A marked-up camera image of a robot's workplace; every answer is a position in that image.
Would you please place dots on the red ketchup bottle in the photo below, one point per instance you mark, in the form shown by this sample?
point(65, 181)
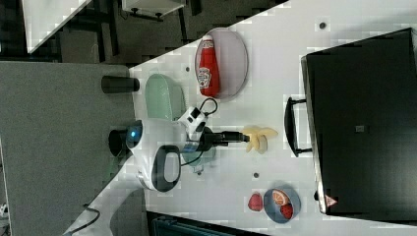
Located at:
point(208, 73)

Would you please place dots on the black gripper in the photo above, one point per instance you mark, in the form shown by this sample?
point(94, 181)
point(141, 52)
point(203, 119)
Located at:
point(209, 139)

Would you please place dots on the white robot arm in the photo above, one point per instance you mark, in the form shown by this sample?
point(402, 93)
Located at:
point(156, 147)

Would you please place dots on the red strawberry in bowl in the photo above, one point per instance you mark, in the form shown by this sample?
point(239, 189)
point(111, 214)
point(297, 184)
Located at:
point(287, 211)

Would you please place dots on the black toaster oven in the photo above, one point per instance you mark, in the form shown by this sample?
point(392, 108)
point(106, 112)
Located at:
point(361, 101)

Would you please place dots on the red strawberry toy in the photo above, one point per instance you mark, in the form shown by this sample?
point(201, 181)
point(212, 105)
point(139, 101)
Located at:
point(255, 203)

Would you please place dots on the orange slice toy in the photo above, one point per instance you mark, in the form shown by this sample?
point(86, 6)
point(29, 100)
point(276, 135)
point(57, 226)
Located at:
point(280, 198)

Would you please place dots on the blue bowl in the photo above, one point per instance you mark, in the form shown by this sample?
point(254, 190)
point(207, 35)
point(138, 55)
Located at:
point(273, 210)

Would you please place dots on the grey round plate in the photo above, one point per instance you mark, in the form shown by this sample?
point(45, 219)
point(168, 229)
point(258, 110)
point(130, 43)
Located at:
point(232, 61)

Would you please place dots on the yellow plush peeled banana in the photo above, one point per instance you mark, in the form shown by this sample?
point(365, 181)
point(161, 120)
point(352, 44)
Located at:
point(258, 138)

